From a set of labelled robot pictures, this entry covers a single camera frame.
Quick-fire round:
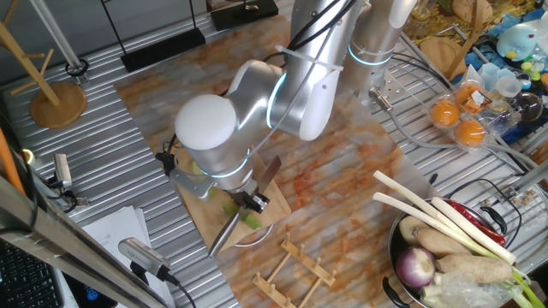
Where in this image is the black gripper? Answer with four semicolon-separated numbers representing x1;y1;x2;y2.
226;181;271;214

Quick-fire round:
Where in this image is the steel kitchen cleaver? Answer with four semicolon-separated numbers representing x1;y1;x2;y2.
207;155;283;258

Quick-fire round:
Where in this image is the wooden cutting board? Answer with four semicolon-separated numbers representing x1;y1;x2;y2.
173;147;292;257

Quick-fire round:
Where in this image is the orange marble pattern mat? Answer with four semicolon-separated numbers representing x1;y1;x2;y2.
113;15;434;308

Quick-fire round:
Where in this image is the wooden knife rack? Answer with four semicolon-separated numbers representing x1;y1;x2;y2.
251;233;338;308

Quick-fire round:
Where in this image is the white paper stack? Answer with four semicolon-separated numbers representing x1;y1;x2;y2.
80;205;176;308

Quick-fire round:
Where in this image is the black cooking pot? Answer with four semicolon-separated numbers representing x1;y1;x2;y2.
382;198;509;308

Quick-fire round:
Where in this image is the pale potato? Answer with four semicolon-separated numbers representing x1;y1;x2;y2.
398;216;432;246

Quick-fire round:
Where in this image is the red onion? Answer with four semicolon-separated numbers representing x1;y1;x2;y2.
395;246;438;289

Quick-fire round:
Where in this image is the black stand base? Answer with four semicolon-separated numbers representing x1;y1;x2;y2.
100;0;207;73
209;0;279;32

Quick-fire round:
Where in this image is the brown yam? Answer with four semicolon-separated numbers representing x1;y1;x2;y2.
436;254;515;285
413;227;473;258

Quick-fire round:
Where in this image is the metal clamp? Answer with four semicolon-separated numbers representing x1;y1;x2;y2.
45;152;90;214

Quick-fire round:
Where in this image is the round orange fruit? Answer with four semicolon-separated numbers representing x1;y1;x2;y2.
454;83;485;109
454;119;486;148
429;99;461;128

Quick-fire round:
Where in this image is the round wooden disc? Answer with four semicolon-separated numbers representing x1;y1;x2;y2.
0;0;88;130

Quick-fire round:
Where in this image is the red chili pepper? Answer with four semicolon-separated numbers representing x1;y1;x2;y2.
447;199;508;247

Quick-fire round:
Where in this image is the clear plastic bag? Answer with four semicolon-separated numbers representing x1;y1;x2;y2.
439;269;523;308

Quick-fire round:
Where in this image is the black keyboard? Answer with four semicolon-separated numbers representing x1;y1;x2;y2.
0;239;65;308

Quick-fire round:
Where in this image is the wooden round base stand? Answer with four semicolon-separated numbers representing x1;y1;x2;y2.
419;0;485;81

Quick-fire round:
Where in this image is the orange tube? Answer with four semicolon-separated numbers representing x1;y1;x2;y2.
0;127;27;197

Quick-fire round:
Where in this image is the silver tripod pole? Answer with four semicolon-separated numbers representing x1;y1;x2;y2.
28;0;91;86

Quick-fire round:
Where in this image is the blue cloth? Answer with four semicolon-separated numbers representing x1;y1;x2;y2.
453;7;548;145

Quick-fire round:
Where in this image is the translucent blue plastic cup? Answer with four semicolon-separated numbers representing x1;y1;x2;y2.
478;62;515;92

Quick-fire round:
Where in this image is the translucent white plastic cup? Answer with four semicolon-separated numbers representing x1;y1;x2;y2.
495;75;523;99

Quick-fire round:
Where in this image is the clear glass goblet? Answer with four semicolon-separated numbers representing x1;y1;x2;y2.
509;92;545;123

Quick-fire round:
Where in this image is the blue plush toy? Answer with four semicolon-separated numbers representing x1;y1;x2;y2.
496;23;539;62

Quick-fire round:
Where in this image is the ribbed grey camera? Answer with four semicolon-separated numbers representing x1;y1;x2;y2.
117;237;172;282

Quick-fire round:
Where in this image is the grey robot hose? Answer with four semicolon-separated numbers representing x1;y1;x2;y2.
368;86;540;170

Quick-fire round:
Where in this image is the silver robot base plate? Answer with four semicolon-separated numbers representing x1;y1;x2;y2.
337;53;408;108

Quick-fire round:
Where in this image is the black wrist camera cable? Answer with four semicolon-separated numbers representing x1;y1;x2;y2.
164;0;359;156

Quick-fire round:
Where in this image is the aluminium frame bar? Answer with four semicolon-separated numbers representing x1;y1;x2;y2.
0;175;170;308

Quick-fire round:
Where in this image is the thin black cable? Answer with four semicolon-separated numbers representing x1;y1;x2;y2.
444;178;524;250

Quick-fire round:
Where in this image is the aluminium profile rail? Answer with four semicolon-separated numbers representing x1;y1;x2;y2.
498;160;548;202

